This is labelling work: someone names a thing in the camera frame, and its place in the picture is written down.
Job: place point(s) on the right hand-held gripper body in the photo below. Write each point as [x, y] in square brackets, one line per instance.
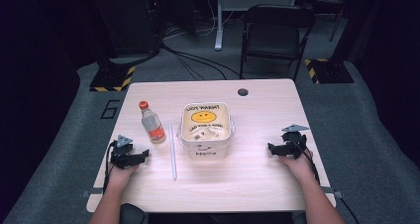
[295, 138]

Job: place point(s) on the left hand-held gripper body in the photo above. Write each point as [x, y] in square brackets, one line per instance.
[121, 151]

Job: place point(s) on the person's left hand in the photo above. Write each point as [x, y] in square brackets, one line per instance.
[121, 175]

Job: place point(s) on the person's right hand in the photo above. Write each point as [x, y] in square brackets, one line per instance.
[299, 168]

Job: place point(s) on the white straw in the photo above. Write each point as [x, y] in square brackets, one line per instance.
[172, 151]

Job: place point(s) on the clear bottle with red cap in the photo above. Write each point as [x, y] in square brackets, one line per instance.
[152, 124]

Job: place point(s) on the black seat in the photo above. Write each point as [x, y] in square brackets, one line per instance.
[131, 214]

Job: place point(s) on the white bin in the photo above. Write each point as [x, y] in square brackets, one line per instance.
[204, 148]

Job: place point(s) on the yellow smiley plastic bag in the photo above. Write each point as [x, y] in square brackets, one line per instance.
[206, 117]

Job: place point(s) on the black stand base striped edge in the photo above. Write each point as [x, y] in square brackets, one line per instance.
[330, 70]
[111, 78]

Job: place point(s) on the black folding chair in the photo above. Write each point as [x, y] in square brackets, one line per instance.
[272, 32]

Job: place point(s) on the grey table bracket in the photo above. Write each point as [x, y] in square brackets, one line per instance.
[89, 193]
[334, 192]

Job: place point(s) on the white desk frame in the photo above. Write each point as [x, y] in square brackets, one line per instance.
[219, 22]

